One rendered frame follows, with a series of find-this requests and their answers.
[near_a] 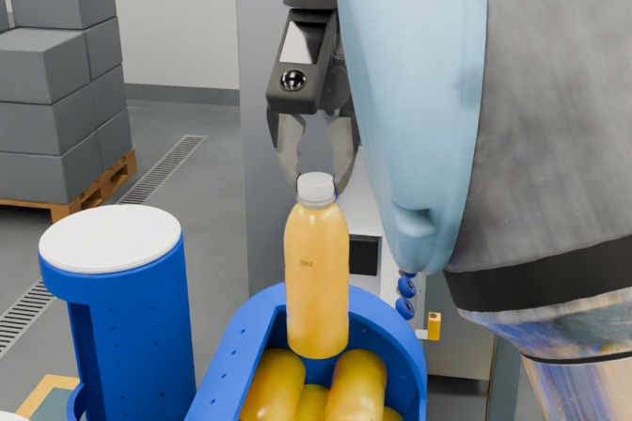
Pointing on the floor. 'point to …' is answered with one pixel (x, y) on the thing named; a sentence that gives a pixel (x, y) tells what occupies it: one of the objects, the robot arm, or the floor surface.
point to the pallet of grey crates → (62, 91)
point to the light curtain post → (503, 381)
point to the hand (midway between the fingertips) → (316, 184)
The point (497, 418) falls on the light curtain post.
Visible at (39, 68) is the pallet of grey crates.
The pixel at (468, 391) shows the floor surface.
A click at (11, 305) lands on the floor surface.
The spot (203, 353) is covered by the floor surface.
